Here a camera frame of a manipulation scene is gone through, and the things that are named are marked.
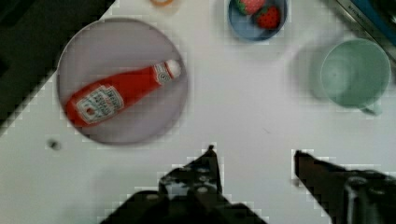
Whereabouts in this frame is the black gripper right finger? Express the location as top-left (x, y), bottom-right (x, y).
top-left (294, 150), bottom-right (396, 224)

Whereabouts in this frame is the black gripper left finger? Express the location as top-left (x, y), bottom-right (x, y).
top-left (102, 146), bottom-right (267, 224)

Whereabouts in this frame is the green plastic mug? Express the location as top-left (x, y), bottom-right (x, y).
top-left (317, 38), bottom-right (391, 116)

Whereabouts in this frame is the red ketchup bottle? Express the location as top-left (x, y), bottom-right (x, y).
top-left (65, 60), bottom-right (182, 127)

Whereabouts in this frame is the grey round plate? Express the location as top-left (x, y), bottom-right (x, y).
top-left (57, 18), bottom-right (188, 146)

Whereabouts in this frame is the small blue bowl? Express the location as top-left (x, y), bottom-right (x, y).
top-left (226, 0), bottom-right (289, 43)

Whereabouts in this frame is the red toy strawberry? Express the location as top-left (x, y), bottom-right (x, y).
top-left (255, 6), bottom-right (280, 30)

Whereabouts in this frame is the toy orange slice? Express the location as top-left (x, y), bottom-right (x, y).
top-left (150, 0), bottom-right (174, 7)

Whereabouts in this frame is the pink toy strawberry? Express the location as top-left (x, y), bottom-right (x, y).
top-left (234, 0), bottom-right (266, 15)

